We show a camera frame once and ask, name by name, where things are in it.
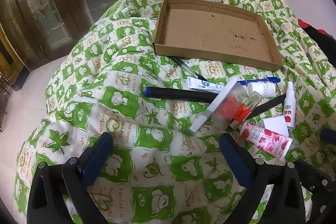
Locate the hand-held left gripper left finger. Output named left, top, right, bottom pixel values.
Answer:
left=26, top=132, right=114, bottom=224

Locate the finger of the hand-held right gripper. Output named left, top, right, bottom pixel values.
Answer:
left=295, top=159, right=333, bottom=204
left=320, top=129, right=336, bottom=139

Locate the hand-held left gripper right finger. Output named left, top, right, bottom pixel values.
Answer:
left=219, top=132, right=306, bottom=224

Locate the pink floral hand cream tube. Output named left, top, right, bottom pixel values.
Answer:
left=238, top=122, right=293, bottom=161

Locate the white spray bottle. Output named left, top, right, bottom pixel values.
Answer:
left=284, top=81, right=296, bottom=129

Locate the small glass bottle red label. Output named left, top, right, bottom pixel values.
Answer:
left=233, top=91, right=262, bottom=123

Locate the white pen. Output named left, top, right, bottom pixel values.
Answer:
left=190, top=77, right=238, bottom=133

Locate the black marker with yellow ends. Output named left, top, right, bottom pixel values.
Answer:
left=228, top=94, right=287, bottom=130

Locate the white pill bottle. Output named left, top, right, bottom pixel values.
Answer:
left=247, top=81, right=277, bottom=97

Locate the blue pen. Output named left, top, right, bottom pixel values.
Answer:
left=237, top=77, right=275, bottom=86

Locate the white tube with blue print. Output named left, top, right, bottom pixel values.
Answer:
left=187, top=79, right=224, bottom=90

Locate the black marker with blue cap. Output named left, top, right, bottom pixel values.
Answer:
left=143, top=86, right=219, bottom=103

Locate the black gel pen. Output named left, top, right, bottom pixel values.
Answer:
left=168, top=56, right=208, bottom=82

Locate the shallow cardboard tray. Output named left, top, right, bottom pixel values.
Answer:
left=153, top=0, right=283, bottom=72

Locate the green white printed blanket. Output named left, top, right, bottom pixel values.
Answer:
left=14, top=0, right=336, bottom=224

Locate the red cloth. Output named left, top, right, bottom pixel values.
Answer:
left=298, top=18, right=336, bottom=38

